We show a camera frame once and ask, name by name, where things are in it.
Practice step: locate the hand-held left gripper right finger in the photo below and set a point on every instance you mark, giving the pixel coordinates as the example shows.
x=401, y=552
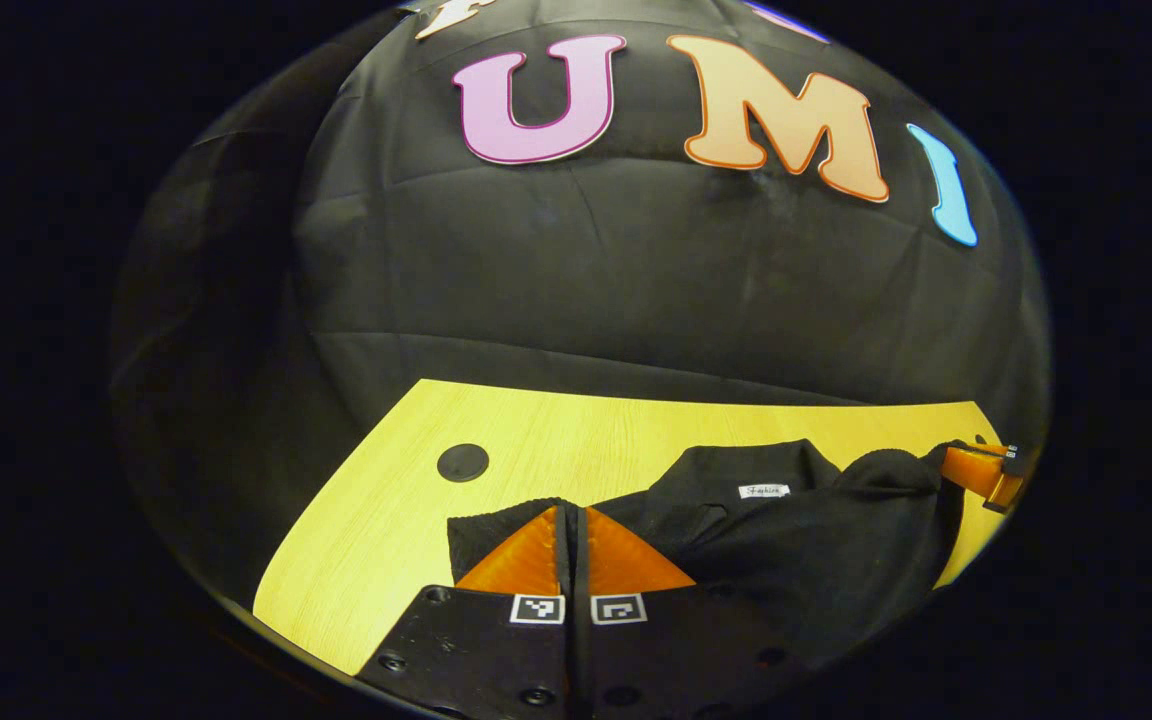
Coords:
x=676, y=650

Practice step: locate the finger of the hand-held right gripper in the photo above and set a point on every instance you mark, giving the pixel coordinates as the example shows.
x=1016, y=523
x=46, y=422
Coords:
x=976, y=472

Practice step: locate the black backdrop cloth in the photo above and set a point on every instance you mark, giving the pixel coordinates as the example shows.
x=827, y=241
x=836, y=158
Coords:
x=636, y=280

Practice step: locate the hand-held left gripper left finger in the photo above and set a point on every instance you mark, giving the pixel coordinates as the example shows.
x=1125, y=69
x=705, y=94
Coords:
x=476, y=650

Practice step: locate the black button shirt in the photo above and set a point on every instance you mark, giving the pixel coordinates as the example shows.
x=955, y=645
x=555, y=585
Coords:
x=836, y=540

